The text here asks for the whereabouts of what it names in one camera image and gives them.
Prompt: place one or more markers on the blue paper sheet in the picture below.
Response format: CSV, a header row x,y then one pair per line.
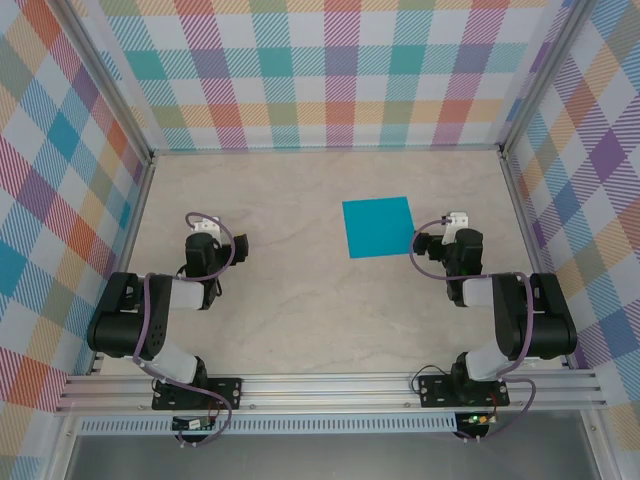
x,y
378,228

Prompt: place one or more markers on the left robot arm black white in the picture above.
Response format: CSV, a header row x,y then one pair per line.
x,y
115,330

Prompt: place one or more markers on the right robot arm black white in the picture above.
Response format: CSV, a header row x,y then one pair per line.
x,y
550,325

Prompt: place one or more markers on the grey metal sheet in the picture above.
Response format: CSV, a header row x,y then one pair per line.
x,y
325,457

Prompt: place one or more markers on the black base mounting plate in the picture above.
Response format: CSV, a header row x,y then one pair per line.
x,y
431,395
225,392

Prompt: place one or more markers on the small circuit board green light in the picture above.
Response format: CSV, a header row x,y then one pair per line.
x,y
477,419

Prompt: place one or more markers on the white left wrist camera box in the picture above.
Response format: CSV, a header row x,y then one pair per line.
x,y
207,225

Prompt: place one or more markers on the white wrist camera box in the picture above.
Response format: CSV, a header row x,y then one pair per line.
x,y
207,225
458,220

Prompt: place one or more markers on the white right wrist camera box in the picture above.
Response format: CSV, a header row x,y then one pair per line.
x,y
458,220

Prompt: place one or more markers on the aluminium table edge rail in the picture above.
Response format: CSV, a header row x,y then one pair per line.
x,y
527,225
134,225

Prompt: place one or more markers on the thin aluminium wall rail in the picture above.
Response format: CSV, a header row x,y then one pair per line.
x,y
325,149

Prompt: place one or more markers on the aluminium mounting rail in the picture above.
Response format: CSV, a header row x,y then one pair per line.
x,y
325,392

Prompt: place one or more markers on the aluminium frame post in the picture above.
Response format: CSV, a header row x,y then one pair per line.
x,y
541,75
114,80

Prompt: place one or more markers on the short aluminium frame leg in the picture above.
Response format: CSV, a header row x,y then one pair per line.
x,y
600,450
60,450

